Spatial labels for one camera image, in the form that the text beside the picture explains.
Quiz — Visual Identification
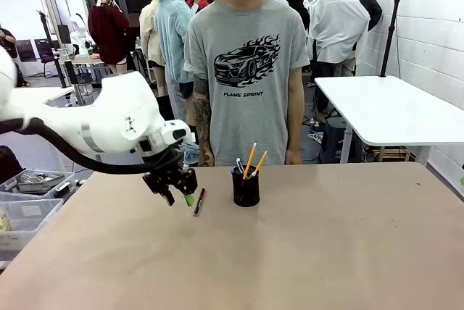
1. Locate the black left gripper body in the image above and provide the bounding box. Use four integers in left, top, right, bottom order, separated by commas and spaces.
141, 145, 199, 196

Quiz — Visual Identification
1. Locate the yellow pencil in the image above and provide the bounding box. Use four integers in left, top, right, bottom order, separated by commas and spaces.
242, 141, 258, 180
252, 150, 268, 177

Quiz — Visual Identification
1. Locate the tattooed right forearm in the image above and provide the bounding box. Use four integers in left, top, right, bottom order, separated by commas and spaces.
191, 83, 215, 154

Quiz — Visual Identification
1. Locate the bare left forearm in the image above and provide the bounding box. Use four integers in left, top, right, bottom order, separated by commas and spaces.
285, 67, 304, 151

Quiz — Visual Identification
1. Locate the black mesh pen holder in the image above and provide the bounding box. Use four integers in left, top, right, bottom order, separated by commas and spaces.
231, 164, 261, 208

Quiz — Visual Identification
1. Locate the person's right hand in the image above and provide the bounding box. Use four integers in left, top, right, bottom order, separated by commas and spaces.
197, 149, 216, 167

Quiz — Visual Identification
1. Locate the person's left hand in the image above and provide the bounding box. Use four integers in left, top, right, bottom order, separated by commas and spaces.
284, 148, 303, 166

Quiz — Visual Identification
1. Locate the red and black marker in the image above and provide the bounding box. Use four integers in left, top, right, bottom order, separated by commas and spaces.
192, 188, 207, 218

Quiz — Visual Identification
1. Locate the person in grey t-shirt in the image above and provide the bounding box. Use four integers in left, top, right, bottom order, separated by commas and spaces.
183, 0, 311, 167

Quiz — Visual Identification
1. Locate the low white table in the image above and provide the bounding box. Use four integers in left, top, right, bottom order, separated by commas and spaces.
10, 86, 76, 108

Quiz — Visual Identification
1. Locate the clear plastic storage bin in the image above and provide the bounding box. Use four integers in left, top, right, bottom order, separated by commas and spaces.
0, 197, 65, 254

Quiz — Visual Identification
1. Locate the mannequin in light blue fleece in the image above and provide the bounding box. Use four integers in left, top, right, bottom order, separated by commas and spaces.
154, 0, 196, 122

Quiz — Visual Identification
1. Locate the mannequin in cream jacket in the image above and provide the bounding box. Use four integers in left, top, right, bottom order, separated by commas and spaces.
139, 0, 168, 98

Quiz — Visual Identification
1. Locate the background workbench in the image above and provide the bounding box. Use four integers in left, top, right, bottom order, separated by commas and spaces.
59, 49, 113, 103

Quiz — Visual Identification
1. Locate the mannequin in dark red sweater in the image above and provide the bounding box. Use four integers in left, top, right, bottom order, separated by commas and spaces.
88, 0, 132, 75

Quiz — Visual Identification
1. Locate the clear bin with tools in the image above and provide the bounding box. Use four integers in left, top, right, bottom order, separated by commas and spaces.
0, 168, 76, 204

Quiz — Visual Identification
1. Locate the black stand with boom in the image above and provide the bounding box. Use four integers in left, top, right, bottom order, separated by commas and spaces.
37, 10, 72, 88

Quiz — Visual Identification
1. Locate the black office chair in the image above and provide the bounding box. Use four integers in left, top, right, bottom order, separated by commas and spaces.
34, 38, 59, 78

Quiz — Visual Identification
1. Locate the black flat panel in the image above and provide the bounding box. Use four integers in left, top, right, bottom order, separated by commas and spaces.
16, 38, 37, 62

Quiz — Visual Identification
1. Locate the person in dark clothes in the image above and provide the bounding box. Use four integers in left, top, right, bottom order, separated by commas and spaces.
0, 23, 20, 72

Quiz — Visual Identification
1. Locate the mannequin in white shirt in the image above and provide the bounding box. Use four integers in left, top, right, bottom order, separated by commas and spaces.
307, 0, 371, 117

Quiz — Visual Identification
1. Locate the large white table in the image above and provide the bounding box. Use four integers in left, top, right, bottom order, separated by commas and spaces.
314, 75, 464, 167

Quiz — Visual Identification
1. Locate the black tripod stand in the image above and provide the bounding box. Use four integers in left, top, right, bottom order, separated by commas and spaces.
379, 0, 404, 78

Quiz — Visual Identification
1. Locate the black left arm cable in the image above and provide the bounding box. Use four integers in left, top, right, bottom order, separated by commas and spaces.
0, 117, 171, 175

